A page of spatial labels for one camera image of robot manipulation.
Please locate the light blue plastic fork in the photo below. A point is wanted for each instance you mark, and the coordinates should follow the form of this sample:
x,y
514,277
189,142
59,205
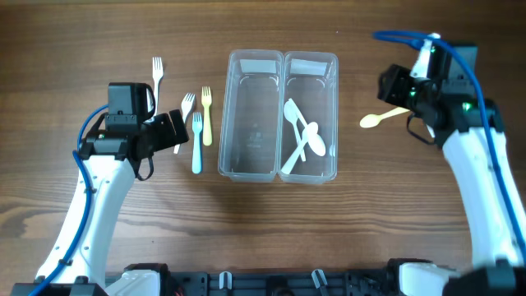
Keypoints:
x,y
197,128

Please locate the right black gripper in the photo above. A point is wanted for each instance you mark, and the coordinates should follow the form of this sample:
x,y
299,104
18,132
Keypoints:
x,y
390,89

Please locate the right clear plastic container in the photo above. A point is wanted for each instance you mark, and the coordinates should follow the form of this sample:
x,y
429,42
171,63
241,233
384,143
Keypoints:
x,y
311,81

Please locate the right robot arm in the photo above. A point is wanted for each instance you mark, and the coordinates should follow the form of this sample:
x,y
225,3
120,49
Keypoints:
x,y
442,90

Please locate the left clear plastic container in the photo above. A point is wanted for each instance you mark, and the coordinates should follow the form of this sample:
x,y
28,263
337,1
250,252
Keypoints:
x,y
249,132

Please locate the white plastic fork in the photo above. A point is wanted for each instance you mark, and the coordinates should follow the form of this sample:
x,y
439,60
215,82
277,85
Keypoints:
x,y
157,75
187,105

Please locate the white plastic spoon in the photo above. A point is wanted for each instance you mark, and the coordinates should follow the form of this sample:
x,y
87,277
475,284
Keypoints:
x,y
293,115
317,144
310,130

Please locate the yellow plastic spoon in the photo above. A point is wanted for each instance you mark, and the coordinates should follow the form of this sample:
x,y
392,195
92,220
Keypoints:
x,y
372,120

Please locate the yellow plastic fork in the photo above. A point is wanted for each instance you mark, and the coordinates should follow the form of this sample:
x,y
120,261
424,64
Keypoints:
x,y
206,101

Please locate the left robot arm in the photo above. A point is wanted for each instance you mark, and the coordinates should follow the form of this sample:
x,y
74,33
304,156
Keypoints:
x,y
111,145

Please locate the clear plastic container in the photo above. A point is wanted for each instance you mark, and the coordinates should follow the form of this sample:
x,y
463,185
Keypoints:
x,y
311,81
249,132

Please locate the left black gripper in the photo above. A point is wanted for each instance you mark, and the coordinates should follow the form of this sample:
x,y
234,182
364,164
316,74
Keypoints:
x,y
168,136

